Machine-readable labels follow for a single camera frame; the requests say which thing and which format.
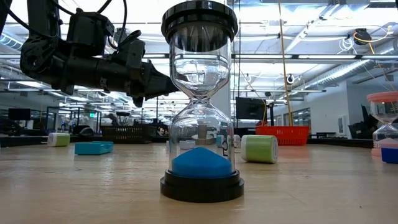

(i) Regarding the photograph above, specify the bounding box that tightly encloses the red plastic basket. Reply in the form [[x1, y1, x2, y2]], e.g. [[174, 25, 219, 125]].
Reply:
[[255, 125, 310, 146]]

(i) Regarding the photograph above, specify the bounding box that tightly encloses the black plastic basket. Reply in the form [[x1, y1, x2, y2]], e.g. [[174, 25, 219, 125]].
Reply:
[[99, 124, 153, 144]]

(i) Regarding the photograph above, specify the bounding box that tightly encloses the pink hourglass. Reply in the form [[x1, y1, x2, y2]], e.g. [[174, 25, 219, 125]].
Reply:
[[366, 91, 398, 157]]

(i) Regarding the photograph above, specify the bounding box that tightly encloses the green USB wall charger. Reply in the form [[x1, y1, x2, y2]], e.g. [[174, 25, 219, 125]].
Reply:
[[241, 134, 279, 165], [47, 133, 71, 148]]

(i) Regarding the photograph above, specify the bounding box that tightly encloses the yellow hanging cable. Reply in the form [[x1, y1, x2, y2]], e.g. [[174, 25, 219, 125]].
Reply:
[[277, 0, 294, 127]]

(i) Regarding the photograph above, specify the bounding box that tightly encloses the blue mini digital meter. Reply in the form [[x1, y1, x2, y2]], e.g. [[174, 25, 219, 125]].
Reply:
[[381, 147, 398, 165]]

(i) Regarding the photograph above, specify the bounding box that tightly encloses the black ceiling cable reel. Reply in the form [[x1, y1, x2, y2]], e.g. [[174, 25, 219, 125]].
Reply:
[[353, 27, 373, 46]]

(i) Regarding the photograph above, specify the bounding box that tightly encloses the white mini digital meter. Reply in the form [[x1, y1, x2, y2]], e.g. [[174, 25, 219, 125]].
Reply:
[[179, 140, 197, 151]]

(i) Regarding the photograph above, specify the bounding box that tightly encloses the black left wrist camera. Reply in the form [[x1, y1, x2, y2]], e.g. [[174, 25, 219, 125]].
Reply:
[[66, 11, 115, 57]]

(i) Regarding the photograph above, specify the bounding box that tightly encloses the black hourglass blue sand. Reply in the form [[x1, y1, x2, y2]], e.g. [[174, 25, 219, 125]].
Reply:
[[160, 0, 245, 204]]

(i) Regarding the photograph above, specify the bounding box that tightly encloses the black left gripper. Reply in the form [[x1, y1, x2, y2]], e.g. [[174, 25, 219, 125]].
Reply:
[[99, 39, 179, 108]]

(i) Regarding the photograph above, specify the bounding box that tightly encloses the black hourglass brown sand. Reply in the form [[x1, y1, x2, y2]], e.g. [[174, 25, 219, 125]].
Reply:
[[115, 111, 131, 126]]

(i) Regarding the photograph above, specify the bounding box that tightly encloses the black hanging cable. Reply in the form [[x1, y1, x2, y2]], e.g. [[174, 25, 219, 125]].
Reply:
[[236, 0, 242, 94]]

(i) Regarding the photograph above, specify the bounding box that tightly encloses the black office chair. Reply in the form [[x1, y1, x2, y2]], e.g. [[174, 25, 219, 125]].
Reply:
[[348, 105, 379, 140]]

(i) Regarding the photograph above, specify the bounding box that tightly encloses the teal mini digital meter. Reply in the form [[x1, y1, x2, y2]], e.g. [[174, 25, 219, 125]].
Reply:
[[74, 141, 114, 156]]

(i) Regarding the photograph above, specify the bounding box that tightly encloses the black computer monitor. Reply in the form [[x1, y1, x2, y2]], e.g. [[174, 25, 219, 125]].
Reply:
[[7, 108, 32, 122], [235, 96, 267, 121]]

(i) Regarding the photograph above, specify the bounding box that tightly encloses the black aluminium table frame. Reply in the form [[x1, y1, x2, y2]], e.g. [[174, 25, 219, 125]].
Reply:
[[0, 133, 382, 149]]

